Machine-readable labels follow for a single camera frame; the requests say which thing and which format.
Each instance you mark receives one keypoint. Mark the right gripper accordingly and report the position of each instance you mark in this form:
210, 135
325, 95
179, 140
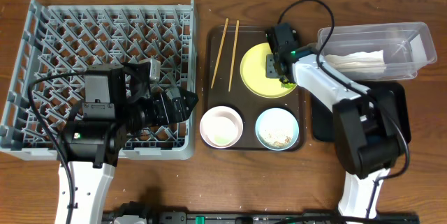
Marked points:
269, 71

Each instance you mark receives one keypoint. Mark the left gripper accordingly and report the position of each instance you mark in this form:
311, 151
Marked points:
159, 100

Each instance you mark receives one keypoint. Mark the green orange snack wrapper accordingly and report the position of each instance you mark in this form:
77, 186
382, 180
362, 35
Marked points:
288, 84

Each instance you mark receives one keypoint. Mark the white pink bowl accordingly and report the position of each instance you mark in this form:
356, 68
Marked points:
221, 127

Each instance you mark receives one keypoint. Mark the wooden chopstick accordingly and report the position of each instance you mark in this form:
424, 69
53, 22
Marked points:
233, 55
219, 52

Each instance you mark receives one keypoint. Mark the light blue bowl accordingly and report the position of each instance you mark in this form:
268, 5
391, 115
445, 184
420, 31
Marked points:
277, 129

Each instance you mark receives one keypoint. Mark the white napkin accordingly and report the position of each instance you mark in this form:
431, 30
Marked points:
363, 62

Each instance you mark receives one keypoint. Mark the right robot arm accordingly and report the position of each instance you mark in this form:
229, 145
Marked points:
368, 138

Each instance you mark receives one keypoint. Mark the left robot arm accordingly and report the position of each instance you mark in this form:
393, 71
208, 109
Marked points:
117, 103

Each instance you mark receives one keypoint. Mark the black waste tray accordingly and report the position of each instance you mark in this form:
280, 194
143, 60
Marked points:
322, 117

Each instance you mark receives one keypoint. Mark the grey dishwasher rack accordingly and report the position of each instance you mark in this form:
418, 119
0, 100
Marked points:
59, 42

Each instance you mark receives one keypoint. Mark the yellow plate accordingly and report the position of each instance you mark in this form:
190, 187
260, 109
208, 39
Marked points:
253, 74

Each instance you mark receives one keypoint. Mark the dark brown serving tray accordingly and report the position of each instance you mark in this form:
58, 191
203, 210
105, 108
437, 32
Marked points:
248, 105

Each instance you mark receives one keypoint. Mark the clear plastic bin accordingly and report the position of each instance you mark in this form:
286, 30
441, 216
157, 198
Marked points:
407, 47

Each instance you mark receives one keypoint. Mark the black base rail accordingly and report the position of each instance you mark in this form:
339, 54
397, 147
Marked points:
136, 212

